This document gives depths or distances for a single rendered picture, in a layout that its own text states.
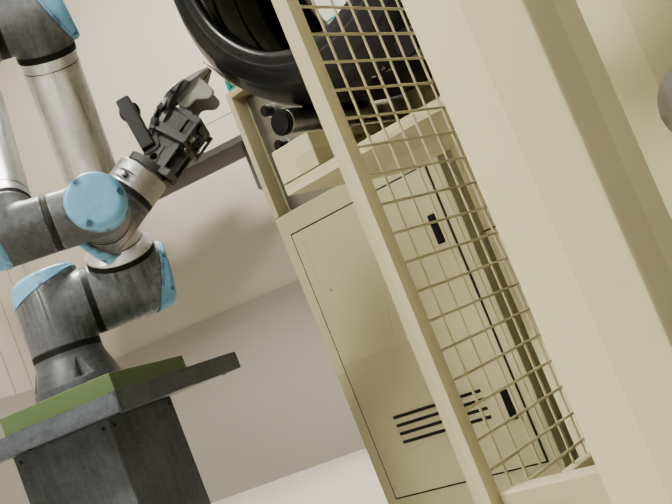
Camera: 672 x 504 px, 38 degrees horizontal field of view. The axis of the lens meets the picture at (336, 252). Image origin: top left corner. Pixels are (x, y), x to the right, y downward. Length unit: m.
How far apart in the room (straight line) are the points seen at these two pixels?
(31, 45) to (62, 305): 0.55
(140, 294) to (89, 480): 0.40
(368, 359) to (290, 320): 2.47
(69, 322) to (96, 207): 0.69
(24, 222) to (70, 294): 0.66
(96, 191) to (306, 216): 1.16
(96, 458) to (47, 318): 0.32
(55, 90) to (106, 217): 0.55
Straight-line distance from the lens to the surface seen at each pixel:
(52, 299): 2.17
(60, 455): 2.12
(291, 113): 1.64
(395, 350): 2.50
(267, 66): 1.65
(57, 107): 2.01
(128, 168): 1.65
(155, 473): 2.12
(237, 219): 5.10
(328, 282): 2.58
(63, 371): 2.14
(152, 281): 2.15
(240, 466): 5.27
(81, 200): 1.50
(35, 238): 1.52
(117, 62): 5.49
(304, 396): 5.04
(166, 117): 1.69
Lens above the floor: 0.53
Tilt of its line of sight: 5 degrees up
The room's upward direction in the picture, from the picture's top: 22 degrees counter-clockwise
